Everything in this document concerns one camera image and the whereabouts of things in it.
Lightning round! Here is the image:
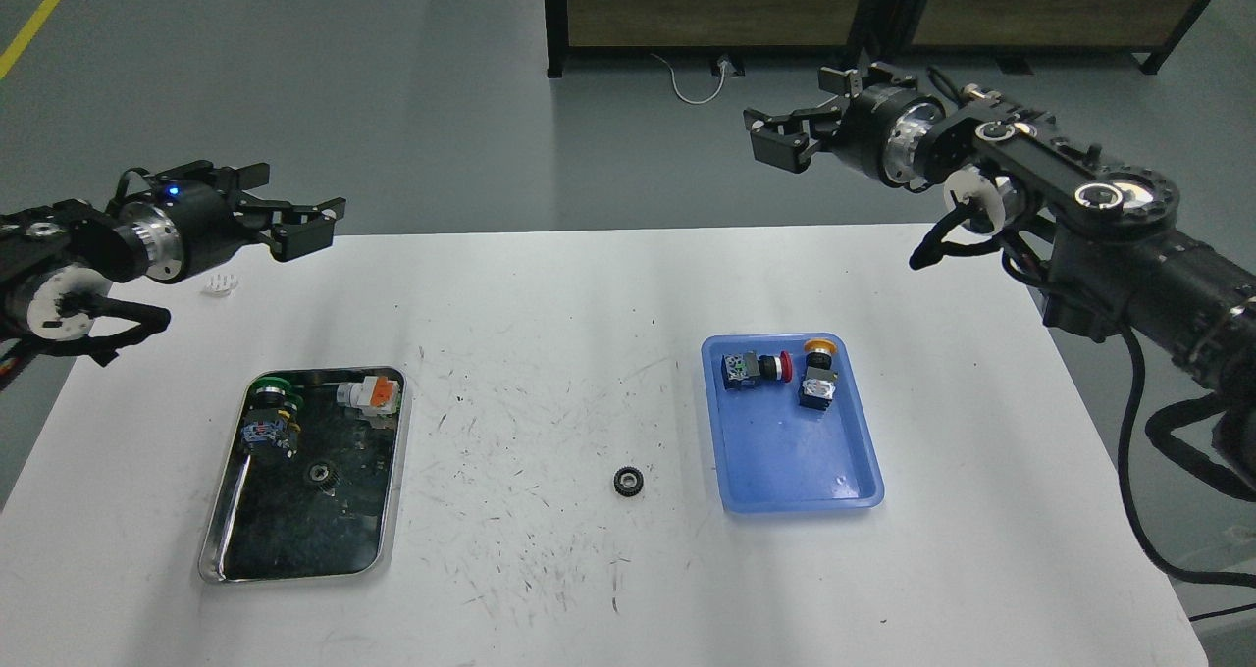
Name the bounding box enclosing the black frame wooden cabinet right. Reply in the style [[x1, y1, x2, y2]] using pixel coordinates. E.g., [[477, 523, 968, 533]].
[[865, 0, 1212, 77]]

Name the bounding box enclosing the orange white switch part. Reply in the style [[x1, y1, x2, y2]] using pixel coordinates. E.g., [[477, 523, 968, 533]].
[[334, 376, 402, 420]]

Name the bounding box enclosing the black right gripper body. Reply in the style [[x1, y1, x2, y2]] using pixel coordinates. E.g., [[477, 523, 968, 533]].
[[833, 89, 946, 188]]

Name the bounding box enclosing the green push button switch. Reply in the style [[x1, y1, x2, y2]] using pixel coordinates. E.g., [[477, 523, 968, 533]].
[[237, 376, 304, 462]]

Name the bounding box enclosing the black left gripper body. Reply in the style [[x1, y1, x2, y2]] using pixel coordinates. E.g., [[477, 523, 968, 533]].
[[116, 160, 268, 283]]

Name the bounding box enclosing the yellow push button switch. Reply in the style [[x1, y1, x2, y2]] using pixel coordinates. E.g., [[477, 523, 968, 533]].
[[799, 339, 838, 411]]

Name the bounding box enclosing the small white plastic piece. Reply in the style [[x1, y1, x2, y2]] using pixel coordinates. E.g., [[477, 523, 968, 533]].
[[201, 273, 239, 299]]

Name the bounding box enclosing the silver metal tray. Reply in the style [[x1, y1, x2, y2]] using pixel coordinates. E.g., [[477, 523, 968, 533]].
[[198, 366, 409, 584]]

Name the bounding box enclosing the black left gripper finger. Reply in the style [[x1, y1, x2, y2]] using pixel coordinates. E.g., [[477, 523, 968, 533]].
[[191, 162, 271, 202], [257, 197, 348, 263]]

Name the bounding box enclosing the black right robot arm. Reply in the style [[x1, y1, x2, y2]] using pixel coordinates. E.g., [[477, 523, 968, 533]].
[[744, 62, 1255, 588]]

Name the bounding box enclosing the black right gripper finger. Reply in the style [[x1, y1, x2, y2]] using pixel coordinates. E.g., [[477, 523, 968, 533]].
[[742, 103, 845, 175], [816, 62, 918, 109]]

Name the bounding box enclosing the black frame wooden cabinet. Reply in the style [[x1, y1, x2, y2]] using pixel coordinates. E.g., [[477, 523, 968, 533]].
[[544, 0, 880, 78], [865, 0, 1212, 77]]

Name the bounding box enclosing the red push button switch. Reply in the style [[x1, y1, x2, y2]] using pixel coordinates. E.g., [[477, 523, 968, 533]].
[[721, 350, 795, 389]]

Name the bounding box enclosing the white floor cable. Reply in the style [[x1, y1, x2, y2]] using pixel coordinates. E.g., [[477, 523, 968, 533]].
[[651, 53, 735, 106]]

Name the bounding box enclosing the blue plastic tray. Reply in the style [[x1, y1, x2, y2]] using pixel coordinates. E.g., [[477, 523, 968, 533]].
[[701, 332, 885, 515]]

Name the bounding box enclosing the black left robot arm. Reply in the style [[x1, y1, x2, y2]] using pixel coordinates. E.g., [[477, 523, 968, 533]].
[[1, 160, 345, 384]]

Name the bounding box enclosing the black frame wooden cabinet left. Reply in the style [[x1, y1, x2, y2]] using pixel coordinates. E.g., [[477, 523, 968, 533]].
[[544, 0, 880, 78]]

